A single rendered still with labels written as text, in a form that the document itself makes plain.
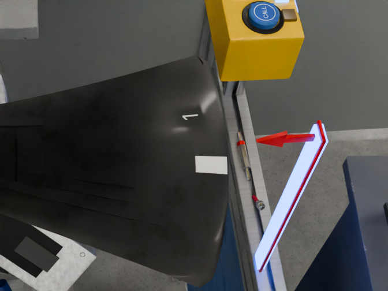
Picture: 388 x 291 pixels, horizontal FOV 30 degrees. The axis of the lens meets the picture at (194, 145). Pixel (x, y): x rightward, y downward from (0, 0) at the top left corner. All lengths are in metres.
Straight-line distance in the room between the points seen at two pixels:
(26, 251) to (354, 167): 0.46
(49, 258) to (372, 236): 0.42
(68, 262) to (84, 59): 0.94
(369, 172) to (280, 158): 1.10
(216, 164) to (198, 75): 0.09
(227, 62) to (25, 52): 0.81
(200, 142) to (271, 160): 1.41
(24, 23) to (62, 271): 0.50
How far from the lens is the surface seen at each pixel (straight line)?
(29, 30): 1.20
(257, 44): 0.93
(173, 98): 0.71
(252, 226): 1.02
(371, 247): 0.97
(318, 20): 1.71
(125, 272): 1.90
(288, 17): 0.95
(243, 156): 1.06
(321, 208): 2.06
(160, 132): 0.70
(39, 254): 0.81
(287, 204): 0.82
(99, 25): 1.61
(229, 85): 1.11
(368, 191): 1.01
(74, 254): 0.82
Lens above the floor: 1.76
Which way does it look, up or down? 58 degrees down
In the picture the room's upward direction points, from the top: 12 degrees clockwise
